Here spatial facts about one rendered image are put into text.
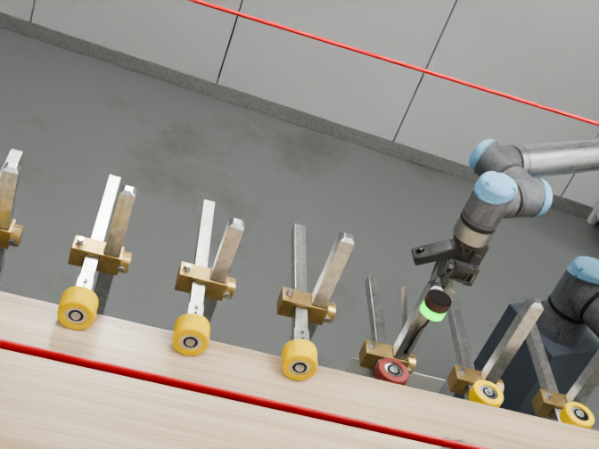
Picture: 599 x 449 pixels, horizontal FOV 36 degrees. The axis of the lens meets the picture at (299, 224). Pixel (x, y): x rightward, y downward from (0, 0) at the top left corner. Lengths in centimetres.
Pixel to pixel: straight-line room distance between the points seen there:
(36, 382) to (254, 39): 315
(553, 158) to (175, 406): 114
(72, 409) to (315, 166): 299
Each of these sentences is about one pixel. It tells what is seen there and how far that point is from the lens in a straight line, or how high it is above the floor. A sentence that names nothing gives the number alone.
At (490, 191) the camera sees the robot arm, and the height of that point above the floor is 136.
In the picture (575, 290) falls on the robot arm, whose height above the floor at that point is 80.
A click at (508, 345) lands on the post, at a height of 99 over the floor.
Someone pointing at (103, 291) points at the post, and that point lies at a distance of 220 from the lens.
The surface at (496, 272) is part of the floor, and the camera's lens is 452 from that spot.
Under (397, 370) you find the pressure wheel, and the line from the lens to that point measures 223.
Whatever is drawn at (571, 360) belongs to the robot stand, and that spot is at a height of 57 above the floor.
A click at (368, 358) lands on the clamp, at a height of 85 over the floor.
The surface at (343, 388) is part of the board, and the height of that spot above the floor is 90.
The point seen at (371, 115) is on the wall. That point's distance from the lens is 494.
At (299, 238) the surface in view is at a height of 96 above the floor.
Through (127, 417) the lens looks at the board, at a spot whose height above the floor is 90.
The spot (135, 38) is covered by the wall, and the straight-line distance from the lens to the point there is 490.
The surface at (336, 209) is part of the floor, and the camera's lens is 440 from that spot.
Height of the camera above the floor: 231
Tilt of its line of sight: 33 degrees down
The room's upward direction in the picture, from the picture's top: 22 degrees clockwise
